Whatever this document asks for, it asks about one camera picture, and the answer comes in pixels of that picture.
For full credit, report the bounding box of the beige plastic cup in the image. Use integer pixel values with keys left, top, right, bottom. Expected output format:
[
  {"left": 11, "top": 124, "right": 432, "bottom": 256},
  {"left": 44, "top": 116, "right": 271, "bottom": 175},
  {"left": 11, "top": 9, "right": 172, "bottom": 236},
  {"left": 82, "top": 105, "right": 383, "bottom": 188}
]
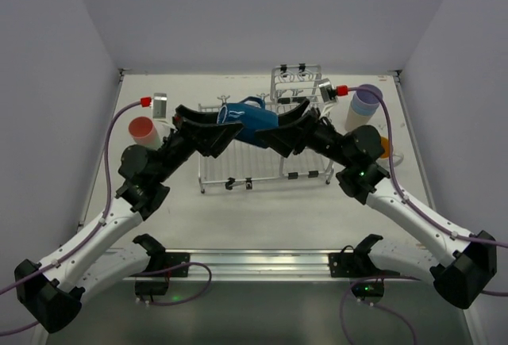
[{"left": 344, "top": 109, "right": 372, "bottom": 132}]

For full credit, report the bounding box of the dark blue ceramic mug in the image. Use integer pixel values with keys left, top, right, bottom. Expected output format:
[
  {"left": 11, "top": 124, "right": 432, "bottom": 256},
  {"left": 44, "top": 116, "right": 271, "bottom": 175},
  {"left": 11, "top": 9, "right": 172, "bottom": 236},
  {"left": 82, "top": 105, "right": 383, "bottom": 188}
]
[{"left": 217, "top": 96, "right": 279, "bottom": 148}]

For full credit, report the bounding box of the pink plastic cup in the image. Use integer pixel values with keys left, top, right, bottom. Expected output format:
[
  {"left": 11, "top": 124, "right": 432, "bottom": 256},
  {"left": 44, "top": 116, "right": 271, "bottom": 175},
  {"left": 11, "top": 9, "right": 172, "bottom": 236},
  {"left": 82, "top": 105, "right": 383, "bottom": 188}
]
[{"left": 128, "top": 117, "right": 160, "bottom": 148}]

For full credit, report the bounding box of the light blue plastic cup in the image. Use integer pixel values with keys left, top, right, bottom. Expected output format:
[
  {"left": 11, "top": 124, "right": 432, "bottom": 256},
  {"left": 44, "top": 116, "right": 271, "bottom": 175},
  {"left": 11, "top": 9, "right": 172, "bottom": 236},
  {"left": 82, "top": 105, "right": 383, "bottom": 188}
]
[{"left": 350, "top": 97, "right": 380, "bottom": 117}]

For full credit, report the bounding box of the white floral ceramic mug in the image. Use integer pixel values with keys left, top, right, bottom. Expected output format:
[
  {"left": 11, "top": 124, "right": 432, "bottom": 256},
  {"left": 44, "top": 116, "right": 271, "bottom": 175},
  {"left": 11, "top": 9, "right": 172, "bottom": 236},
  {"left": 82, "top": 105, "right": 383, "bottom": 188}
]
[{"left": 377, "top": 136, "right": 405, "bottom": 169}]

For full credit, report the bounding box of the lavender plastic cup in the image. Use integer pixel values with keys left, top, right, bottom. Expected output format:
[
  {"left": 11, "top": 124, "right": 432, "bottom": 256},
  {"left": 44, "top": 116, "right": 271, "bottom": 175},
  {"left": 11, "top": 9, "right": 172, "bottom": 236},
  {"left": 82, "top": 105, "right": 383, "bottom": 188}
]
[{"left": 353, "top": 84, "right": 383, "bottom": 109}]

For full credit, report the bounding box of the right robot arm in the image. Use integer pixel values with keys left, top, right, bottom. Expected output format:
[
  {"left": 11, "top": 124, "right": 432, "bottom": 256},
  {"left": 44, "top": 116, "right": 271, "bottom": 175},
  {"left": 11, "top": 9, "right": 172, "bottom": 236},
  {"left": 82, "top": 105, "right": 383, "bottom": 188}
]
[{"left": 255, "top": 109, "right": 497, "bottom": 309}]

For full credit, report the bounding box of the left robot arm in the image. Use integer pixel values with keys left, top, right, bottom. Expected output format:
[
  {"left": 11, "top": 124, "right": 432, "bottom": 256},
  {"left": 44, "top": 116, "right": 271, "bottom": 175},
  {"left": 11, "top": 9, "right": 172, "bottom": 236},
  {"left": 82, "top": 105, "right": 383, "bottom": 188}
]
[{"left": 13, "top": 114, "right": 244, "bottom": 333}]

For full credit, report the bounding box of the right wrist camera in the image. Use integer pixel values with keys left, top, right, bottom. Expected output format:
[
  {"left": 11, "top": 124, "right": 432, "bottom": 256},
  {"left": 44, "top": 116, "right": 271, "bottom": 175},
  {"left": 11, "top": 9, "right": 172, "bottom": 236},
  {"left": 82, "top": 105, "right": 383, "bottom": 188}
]
[{"left": 317, "top": 79, "right": 349, "bottom": 118}]

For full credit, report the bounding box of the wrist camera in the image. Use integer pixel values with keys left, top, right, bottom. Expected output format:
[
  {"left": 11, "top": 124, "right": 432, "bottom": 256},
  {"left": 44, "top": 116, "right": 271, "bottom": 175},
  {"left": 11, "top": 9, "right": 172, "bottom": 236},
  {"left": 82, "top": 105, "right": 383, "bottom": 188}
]
[
  {"left": 140, "top": 93, "right": 167, "bottom": 121},
  {"left": 317, "top": 79, "right": 349, "bottom": 118}
]

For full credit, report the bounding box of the silver wire dish rack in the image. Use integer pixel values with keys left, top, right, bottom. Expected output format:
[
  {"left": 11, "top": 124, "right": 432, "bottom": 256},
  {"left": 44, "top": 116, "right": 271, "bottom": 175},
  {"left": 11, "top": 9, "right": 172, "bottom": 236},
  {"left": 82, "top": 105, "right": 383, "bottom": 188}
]
[{"left": 198, "top": 63, "right": 334, "bottom": 193}]

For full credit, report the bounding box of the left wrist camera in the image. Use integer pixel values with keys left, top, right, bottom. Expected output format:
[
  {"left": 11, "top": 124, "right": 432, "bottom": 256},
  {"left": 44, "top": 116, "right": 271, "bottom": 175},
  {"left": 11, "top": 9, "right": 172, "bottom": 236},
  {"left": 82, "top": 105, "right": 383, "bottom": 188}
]
[{"left": 140, "top": 93, "right": 167, "bottom": 121}]

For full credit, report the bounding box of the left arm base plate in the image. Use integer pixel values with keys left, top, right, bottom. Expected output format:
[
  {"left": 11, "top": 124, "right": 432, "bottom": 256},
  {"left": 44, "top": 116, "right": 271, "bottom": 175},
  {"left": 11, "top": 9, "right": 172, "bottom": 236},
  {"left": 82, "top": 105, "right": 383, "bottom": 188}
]
[{"left": 136, "top": 252, "right": 191, "bottom": 278}]

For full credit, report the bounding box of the aluminium mounting rail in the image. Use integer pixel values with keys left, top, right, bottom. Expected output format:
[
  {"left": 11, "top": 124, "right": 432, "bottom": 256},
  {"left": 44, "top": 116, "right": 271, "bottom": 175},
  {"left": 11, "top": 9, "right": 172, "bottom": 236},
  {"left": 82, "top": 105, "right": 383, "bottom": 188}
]
[{"left": 110, "top": 247, "right": 429, "bottom": 282}]

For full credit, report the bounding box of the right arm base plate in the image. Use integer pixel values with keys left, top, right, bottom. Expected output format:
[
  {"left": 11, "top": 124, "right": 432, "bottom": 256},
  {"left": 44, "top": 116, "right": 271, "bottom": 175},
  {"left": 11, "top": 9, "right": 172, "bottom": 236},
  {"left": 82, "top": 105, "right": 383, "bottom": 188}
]
[{"left": 328, "top": 252, "right": 399, "bottom": 278}]

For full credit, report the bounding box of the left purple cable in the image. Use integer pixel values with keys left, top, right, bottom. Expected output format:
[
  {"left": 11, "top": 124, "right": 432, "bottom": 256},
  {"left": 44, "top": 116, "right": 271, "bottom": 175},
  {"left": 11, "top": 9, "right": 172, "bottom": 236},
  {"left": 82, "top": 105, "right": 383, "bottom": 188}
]
[{"left": 0, "top": 97, "right": 214, "bottom": 336}]

